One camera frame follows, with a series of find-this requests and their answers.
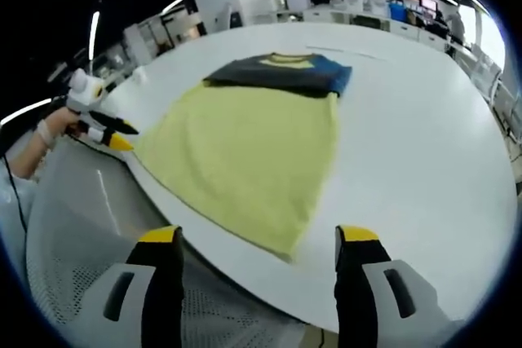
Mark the yellow raglan garment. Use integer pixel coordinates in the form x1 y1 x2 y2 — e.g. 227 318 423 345
132 51 354 263

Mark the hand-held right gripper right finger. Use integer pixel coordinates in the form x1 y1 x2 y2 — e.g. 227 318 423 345
334 224 445 348

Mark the white mesh chair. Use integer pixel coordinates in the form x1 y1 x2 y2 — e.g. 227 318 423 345
24 135 311 348

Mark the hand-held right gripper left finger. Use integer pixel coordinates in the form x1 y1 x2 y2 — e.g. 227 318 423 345
95 224 184 348

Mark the white cabinet row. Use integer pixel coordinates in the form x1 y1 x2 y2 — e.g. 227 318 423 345
285 5 449 51

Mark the blue storage container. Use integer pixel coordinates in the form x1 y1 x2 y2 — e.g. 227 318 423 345
387 0 409 23

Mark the white office chair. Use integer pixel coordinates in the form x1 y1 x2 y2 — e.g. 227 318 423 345
493 78 521 129
468 54 502 96

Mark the black chest device cable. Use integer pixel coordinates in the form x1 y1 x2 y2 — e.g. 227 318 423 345
2 152 28 231

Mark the person's left hand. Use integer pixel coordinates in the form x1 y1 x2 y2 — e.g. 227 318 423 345
38 112 90 144

